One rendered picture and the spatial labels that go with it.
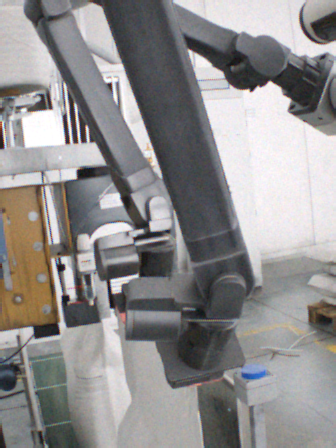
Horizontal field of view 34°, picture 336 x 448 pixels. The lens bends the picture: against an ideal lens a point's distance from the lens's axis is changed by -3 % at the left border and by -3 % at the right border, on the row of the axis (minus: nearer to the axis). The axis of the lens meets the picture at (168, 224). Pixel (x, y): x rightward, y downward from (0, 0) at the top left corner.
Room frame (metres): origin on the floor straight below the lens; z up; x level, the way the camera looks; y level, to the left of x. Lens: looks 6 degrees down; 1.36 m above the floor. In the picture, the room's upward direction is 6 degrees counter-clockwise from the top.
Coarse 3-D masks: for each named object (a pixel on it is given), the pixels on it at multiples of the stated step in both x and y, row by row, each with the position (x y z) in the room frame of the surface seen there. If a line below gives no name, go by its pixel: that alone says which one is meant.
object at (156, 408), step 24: (120, 336) 1.17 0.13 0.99; (144, 360) 0.89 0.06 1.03; (144, 384) 0.91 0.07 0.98; (168, 384) 0.81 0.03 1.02; (144, 408) 0.94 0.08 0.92; (168, 408) 0.82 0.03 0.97; (192, 408) 0.73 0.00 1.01; (120, 432) 1.08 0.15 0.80; (144, 432) 0.94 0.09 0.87; (168, 432) 0.83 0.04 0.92; (192, 432) 0.75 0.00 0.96
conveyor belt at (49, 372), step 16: (32, 368) 2.71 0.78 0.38; (48, 368) 2.70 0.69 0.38; (64, 368) 2.68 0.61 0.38; (48, 384) 2.47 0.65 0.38; (64, 384) 2.46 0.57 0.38; (48, 400) 2.28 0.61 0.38; (64, 400) 2.27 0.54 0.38; (48, 416) 2.11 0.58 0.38; (64, 416) 2.10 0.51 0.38; (48, 432) 1.96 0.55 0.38; (64, 432) 1.95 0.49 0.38
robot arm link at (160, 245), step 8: (152, 232) 0.90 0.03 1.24; (160, 232) 0.90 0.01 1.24; (136, 240) 0.87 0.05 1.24; (144, 240) 0.87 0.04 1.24; (152, 240) 0.87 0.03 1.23; (160, 240) 0.88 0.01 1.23; (168, 240) 0.88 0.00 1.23; (136, 248) 0.86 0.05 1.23; (144, 248) 0.86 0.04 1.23; (152, 248) 0.86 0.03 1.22; (160, 248) 0.87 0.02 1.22; (168, 248) 0.87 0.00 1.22; (144, 256) 0.87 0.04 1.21; (152, 256) 0.86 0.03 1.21; (160, 256) 0.86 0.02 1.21; (168, 256) 0.87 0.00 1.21; (144, 264) 0.88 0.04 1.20; (152, 264) 0.87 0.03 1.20; (160, 264) 0.87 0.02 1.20; (168, 264) 0.88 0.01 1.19; (152, 272) 0.88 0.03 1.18; (160, 272) 0.88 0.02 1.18; (168, 272) 0.89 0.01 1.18
